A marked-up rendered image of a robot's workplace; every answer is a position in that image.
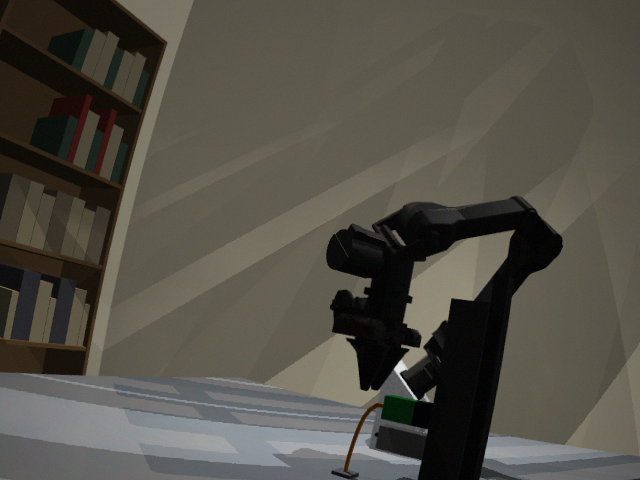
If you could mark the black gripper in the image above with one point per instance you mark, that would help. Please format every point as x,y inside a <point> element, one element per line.
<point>380,334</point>

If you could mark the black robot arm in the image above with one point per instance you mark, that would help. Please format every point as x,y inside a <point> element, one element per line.
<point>428,229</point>

